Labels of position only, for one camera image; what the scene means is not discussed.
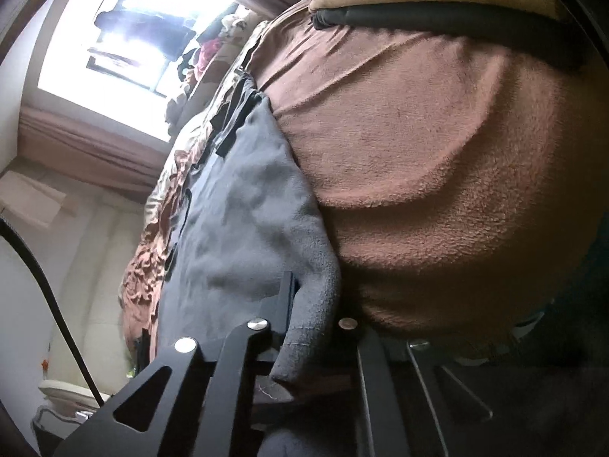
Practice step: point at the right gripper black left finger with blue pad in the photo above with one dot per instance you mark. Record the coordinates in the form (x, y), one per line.
(192, 400)

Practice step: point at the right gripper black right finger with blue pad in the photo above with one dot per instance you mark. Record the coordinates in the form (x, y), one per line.
(411, 402)

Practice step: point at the grey fleece garment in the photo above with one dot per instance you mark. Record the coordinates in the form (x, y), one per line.
(249, 216)

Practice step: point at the clothes pile by window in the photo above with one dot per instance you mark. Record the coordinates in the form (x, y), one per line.
(204, 67)

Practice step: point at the cream padded headboard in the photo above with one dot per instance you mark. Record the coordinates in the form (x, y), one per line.
(107, 232)

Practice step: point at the brown fleece blanket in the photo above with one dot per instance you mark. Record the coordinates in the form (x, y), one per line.
(457, 151)

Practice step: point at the brown curtain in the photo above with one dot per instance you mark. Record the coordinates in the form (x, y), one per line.
(89, 154)

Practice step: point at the bright window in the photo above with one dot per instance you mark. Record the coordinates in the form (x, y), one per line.
(113, 63)

